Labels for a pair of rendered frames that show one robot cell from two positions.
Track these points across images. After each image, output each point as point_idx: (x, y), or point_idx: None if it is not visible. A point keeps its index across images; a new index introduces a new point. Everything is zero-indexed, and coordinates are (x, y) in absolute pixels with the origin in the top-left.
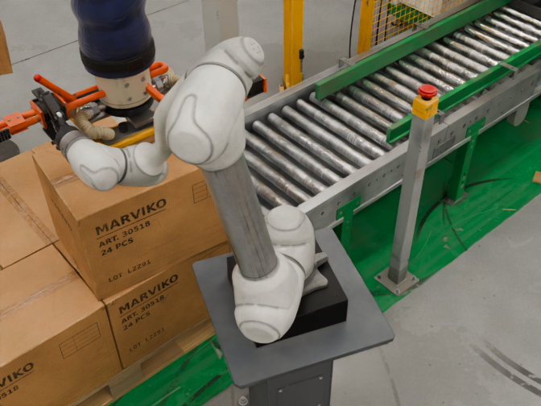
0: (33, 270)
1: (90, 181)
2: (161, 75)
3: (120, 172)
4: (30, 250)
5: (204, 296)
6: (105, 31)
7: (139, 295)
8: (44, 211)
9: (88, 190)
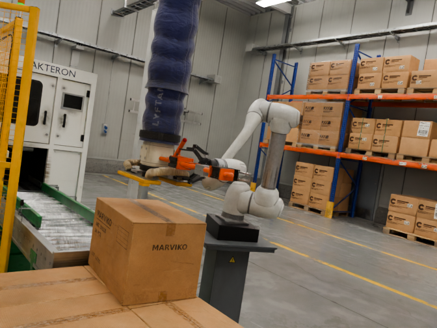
0: (158, 316)
1: (246, 169)
2: (134, 163)
3: None
4: (134, 316)
5: (229, 245)
6: (180, 118)
7: None
8: (86, 309)
9: (181, 218)
